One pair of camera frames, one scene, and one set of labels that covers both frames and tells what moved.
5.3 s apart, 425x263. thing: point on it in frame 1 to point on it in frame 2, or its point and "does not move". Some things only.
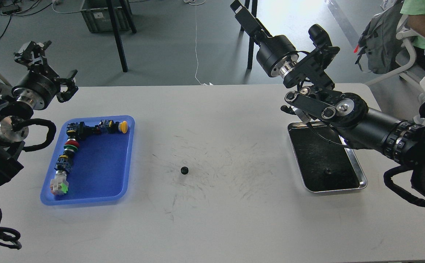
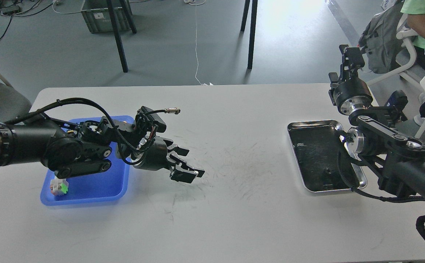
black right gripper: [271, 48] to [351, 95]
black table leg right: [254, 5] does not move
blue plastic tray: [102, 165] does not move
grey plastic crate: [96, 14] does not move
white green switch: [59, 185] does not move
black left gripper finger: [65, 96] to [181, 171]
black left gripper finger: [33, 55] to [175, 147]
